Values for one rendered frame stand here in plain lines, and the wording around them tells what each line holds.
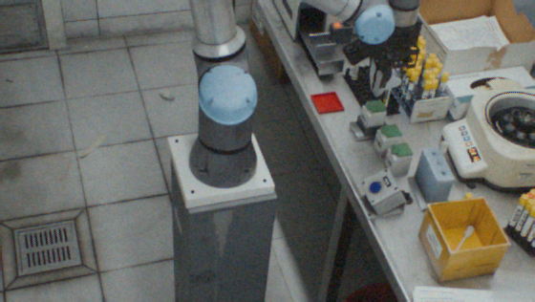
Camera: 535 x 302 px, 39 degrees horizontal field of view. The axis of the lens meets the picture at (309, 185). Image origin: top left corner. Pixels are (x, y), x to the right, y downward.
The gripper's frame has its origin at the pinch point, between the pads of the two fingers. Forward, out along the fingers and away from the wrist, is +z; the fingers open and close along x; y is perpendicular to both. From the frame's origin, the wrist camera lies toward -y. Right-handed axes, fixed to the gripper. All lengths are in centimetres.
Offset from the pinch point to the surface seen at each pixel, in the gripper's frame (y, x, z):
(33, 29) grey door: -73, 163, 88
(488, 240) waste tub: 11.3, -41.2, 8.7
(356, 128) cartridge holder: -2.3, 0.2, 11.4
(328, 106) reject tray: -5.8, 10.6, 12.6
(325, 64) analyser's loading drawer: -3.6, 20.8, 7.5
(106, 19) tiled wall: -42, 169, 92
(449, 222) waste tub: 5.7, -34.0, 9.5
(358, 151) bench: -4.0, -6.1, 12.7
